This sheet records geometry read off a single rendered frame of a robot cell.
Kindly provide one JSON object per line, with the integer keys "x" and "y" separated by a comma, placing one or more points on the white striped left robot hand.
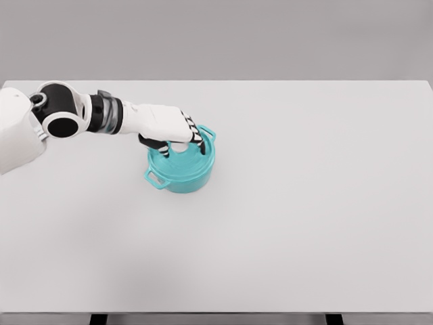
{"x": 167, "y": 122}

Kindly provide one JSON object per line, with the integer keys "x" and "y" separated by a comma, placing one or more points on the teal pot lid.
{"x": 184, "y": 164}

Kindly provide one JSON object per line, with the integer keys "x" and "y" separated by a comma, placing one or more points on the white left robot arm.
{"x": 61, "y": 111}

